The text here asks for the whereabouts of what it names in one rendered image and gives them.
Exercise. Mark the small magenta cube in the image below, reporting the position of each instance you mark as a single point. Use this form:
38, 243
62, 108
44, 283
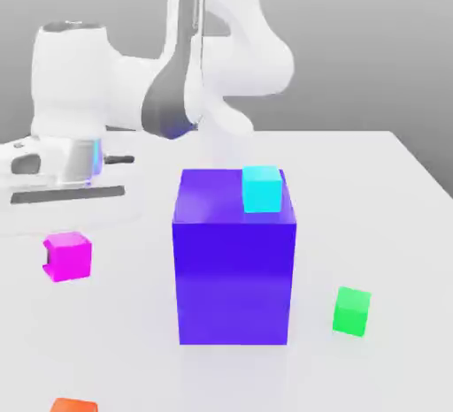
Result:
69, 258

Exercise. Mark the small cyan cube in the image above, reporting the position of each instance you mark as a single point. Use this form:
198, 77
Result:
262, 191

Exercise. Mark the large purple box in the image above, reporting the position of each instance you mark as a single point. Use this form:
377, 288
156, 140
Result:
233, 277

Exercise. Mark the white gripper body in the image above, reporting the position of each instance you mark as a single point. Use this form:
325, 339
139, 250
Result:
67, 195

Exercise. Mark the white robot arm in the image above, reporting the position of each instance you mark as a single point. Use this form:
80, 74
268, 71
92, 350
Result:
226, 65

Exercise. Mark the small green cube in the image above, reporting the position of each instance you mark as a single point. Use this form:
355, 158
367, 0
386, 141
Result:
351, 313

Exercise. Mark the small orange cube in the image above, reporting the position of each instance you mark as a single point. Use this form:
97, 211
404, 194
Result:
72, 405

